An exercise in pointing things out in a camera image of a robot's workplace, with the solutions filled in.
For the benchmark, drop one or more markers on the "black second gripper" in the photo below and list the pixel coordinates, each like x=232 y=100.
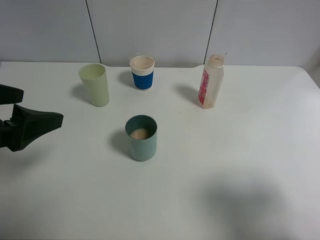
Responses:
x=25 y=125

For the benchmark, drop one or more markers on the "teal plastic cup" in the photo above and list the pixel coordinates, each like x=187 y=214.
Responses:
x=142 y=136

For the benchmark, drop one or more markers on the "pink label drink bottle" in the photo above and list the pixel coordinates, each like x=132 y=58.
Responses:
x=212 y=77

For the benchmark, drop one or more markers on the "pale green plastic cup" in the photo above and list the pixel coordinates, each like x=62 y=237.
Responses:
x=94 y=79

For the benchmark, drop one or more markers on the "blue white paper cup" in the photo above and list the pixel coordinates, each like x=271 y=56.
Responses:
x=142 y=68

